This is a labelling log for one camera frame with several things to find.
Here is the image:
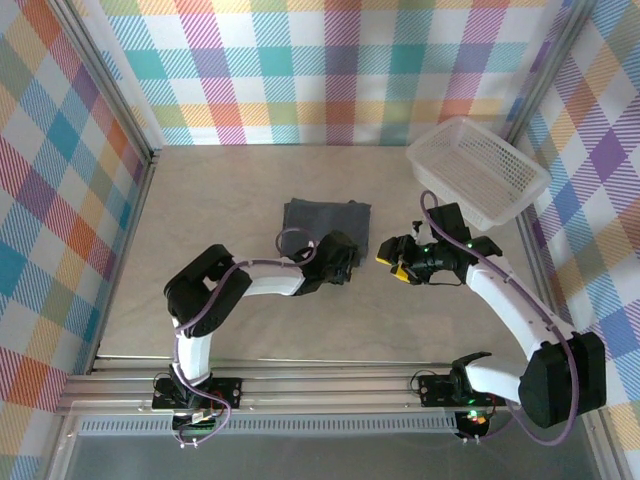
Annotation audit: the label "right aluminium corner post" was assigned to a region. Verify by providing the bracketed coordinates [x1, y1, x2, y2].
[502, 0, 601, 146]

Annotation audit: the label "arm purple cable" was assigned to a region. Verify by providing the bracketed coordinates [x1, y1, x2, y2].
[172, 227, 321, 448]
[419, 189, 584, 447]

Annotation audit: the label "aluminium front frame rails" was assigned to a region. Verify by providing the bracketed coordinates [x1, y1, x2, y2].
[54, 355, 609, 416]

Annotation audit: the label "aluminium corner post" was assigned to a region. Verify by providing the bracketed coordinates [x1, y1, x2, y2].
[502, 0, 601, 146]
[52, 0, 164, 164]

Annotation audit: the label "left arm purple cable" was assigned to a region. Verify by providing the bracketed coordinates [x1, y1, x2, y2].
[172, 227, 321, 448]

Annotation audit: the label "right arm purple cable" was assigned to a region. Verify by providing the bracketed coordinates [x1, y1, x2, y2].
[419, 189, 584, 447]

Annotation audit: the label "grey slotted cable duct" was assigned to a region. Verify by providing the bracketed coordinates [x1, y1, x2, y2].
[74, 417, 460, 437]

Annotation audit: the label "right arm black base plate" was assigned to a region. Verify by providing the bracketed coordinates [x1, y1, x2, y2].
[417, 372, 511, 407]

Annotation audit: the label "beige table mat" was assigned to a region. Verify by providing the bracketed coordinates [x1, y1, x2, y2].
[147, 143, 556, 366]

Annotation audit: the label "left aluminium side rail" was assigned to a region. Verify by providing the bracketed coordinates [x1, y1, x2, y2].
[87, 152, 161, 375]

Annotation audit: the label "left aluminium corner post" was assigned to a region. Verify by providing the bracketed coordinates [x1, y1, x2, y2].
[52, 0, 164, 164]

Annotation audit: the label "blue-grey t-shirt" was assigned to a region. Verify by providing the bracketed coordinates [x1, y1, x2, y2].
[282, 197, 372, 269]

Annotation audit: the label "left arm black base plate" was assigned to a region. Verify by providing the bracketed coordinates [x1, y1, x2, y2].
[151, 377, 243, 411]

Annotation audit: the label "white perforated plastic basket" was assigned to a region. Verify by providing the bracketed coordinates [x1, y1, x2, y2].
[405, 116, 551, 232]

